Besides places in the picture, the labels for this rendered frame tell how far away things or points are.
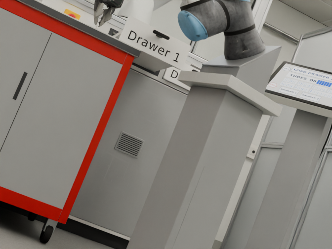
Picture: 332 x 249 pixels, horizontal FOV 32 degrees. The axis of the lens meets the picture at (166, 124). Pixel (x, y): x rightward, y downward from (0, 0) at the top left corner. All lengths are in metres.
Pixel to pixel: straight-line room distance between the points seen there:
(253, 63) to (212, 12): 0.23
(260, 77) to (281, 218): 0.95
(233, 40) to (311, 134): 0.93
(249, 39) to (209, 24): 0.17
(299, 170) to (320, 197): 1.12
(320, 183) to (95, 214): 1.82
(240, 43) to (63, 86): 0.64
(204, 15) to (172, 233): 0.74
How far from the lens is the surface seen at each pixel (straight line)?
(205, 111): 2.01
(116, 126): 2.68
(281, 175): 2.86
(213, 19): 2.02
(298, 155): 2.86
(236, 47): 2.09
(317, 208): 3.94
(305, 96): 2.85
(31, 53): 2.04
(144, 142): 2.71
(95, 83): 2.06
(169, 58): 2.41
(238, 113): 2.03
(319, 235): 3.82
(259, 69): 2.07
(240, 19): 2.08
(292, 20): 6.76
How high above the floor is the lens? 0.30
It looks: 7 degrees up
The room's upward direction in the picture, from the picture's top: 22 degrees clockwise
